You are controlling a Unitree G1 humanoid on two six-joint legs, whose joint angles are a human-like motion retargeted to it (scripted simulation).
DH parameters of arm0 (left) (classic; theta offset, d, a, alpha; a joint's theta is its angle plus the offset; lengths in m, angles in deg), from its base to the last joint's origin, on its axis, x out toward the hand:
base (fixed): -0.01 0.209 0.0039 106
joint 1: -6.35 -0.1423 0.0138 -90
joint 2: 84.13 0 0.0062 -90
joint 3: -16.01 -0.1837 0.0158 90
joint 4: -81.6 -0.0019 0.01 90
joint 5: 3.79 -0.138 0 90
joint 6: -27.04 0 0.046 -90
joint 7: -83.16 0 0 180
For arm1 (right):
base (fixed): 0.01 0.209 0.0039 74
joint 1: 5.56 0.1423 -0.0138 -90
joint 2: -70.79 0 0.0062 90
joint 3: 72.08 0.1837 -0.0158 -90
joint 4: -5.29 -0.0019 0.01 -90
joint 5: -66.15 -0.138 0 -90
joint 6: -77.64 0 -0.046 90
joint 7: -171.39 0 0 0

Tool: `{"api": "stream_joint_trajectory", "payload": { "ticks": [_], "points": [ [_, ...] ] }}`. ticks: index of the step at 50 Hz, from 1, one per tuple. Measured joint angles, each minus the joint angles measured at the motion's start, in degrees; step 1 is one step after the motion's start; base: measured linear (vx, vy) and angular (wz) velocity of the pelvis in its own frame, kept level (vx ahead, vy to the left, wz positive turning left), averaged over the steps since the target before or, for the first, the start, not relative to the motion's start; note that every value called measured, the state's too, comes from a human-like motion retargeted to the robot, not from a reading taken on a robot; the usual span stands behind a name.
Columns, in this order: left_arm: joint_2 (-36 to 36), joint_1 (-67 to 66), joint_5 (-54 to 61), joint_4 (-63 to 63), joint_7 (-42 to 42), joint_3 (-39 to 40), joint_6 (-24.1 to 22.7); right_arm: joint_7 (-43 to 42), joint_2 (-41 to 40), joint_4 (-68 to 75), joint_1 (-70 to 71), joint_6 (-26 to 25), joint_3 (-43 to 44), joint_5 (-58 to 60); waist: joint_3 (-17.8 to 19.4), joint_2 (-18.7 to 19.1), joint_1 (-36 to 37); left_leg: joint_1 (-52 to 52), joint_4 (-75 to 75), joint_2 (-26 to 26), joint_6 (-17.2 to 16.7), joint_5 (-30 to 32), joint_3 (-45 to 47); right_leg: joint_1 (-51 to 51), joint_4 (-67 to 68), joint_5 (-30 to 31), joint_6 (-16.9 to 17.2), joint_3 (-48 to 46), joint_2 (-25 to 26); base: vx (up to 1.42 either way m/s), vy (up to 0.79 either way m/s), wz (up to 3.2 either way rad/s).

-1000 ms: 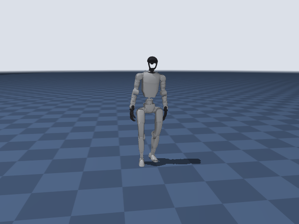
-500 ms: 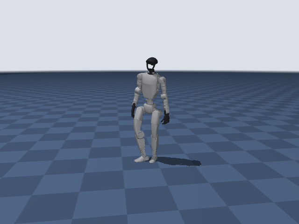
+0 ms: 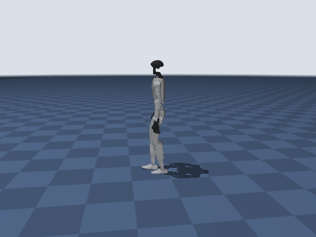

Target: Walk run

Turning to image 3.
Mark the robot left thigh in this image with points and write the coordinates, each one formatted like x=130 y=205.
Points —
x=155 y=136

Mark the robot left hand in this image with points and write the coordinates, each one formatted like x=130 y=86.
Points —
x=155 y=127

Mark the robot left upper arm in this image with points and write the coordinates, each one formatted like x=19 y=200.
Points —
x=157 y=88

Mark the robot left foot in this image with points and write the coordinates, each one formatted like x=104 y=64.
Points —
x=158 y=171

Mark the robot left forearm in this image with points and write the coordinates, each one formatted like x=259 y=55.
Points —
x=157 y=110

